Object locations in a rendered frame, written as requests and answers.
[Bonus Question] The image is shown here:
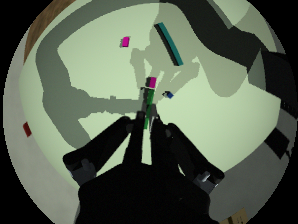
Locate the dark green rod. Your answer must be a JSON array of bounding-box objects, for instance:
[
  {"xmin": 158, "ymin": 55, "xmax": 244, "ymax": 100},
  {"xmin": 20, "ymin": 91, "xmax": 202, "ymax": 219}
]
[{"xmin": 144, "ymin": 89, "xmax": 155, "ymax": 129}]

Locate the turquoise rod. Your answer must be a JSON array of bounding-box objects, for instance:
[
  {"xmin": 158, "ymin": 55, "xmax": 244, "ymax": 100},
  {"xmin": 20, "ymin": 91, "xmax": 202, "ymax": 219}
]
[{"xmin": 157, "ymin": 22, "xmax": 183, "ymax": 66}]

